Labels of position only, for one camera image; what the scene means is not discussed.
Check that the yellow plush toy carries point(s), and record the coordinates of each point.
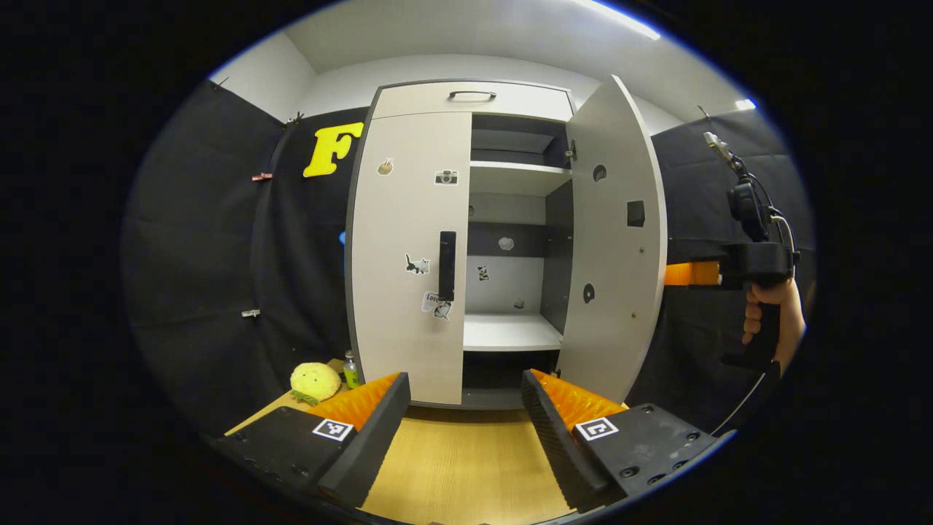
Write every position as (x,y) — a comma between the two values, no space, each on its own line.
(315,380)

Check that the camera-sticker shoe cabinet door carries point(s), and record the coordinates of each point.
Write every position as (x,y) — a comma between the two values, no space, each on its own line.
(401,219)

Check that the small green bottle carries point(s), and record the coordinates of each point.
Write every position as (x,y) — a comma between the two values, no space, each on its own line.
(351,373)

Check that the white double-door shoe cabinet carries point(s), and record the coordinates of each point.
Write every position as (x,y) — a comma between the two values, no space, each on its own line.
(503,292)

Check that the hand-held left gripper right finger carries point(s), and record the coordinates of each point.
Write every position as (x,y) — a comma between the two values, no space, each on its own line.
(557,452)

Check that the white cabinet shelf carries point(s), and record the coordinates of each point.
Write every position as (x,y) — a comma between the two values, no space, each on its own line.
(514,179)
(510,332)

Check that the headphone-sticker shoe cabinet door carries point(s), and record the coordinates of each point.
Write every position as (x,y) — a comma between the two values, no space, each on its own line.
(612,292)

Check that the black backdrop cloth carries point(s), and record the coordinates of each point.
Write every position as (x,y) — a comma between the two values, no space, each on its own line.
(204,240)

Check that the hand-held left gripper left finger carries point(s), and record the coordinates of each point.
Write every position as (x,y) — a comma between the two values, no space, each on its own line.
(372,445)

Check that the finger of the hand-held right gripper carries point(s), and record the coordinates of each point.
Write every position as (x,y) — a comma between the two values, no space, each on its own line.
(692,273)

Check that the black clip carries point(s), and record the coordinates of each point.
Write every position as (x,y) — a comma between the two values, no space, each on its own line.
(296,119)

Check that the small ceiling light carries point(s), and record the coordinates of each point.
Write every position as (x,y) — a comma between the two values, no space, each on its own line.
(745,104)

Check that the metal door hinge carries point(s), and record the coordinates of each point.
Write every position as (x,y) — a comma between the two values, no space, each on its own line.
(571,151)

